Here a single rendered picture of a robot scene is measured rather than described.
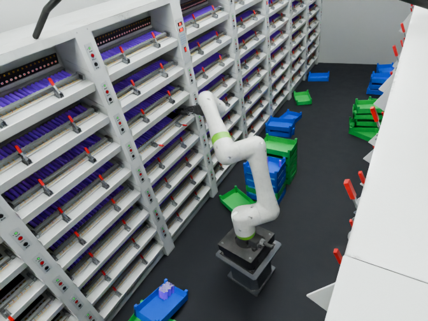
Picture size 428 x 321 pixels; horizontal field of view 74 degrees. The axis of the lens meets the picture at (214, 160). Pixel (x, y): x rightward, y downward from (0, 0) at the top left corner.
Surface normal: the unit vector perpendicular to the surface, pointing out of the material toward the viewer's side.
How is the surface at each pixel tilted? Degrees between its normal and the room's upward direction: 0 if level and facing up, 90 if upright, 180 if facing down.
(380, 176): 0
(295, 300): 0
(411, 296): 0
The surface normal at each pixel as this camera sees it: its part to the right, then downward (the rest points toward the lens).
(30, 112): 0.13, -0.68
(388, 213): -0.15, -0.79
